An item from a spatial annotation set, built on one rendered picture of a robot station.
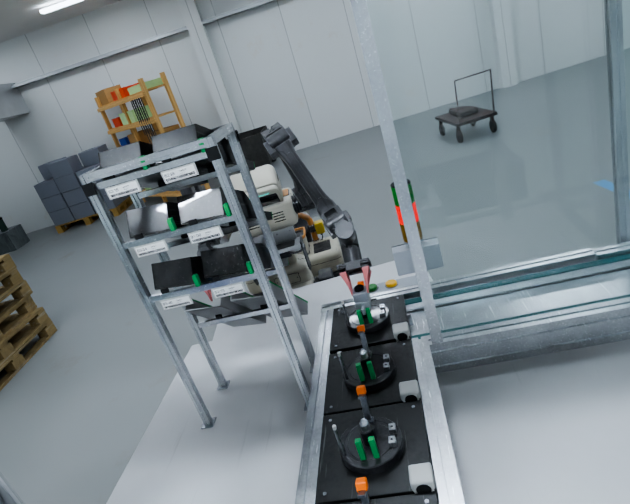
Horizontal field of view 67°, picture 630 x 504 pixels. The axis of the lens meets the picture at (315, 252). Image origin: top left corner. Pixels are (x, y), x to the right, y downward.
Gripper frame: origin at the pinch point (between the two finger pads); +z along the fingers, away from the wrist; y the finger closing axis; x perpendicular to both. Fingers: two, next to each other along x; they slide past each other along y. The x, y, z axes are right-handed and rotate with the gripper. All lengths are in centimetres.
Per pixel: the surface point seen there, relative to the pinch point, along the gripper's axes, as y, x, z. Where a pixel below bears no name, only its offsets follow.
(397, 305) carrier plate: 9.4, 11.2, 4.5
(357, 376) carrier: -3.5, -15.4, 24.9
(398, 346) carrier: 7.8, -4.9, 18.7
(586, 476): 39, -27, 53
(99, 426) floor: -203, 142, 14
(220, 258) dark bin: -31.0, -29.0, -11.1
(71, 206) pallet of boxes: -586, 573, -431
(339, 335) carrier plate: -9.5, 3.5, 10.9
